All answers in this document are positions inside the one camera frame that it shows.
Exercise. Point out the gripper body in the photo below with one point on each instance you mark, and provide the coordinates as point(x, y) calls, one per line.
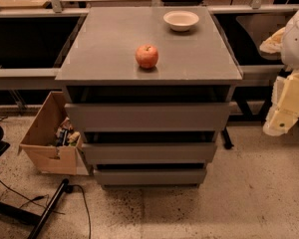
point(297, 42)

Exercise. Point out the grey top drawer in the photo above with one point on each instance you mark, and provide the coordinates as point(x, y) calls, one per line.
point(147, 117)

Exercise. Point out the grey drawer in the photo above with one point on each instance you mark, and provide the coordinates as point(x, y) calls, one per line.
point(147, 117)
point(150, 177)
point(142, 153)

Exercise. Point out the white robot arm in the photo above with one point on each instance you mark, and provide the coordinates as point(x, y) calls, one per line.
point(286, 42)

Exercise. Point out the grey drawer cabinet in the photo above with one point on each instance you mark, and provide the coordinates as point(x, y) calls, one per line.
point(194, 67)

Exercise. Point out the grey bottom drawer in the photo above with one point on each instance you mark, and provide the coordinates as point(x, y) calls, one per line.
point(150, 177)

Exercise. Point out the grey middle drawer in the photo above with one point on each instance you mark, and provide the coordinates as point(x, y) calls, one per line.
point(142, 153)

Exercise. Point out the white bowl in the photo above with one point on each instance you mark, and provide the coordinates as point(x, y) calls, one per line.
point(180, 21)

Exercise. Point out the red apple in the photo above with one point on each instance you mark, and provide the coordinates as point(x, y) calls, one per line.
point(146, 56)

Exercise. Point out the clutter inside cardboard box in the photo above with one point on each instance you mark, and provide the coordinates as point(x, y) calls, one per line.
point(65, 134)

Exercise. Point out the black stand leg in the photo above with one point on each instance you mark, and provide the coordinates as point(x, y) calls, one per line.
point(49, 209)

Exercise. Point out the cardboard box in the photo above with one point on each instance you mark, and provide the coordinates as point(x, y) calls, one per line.
point(40, 141)

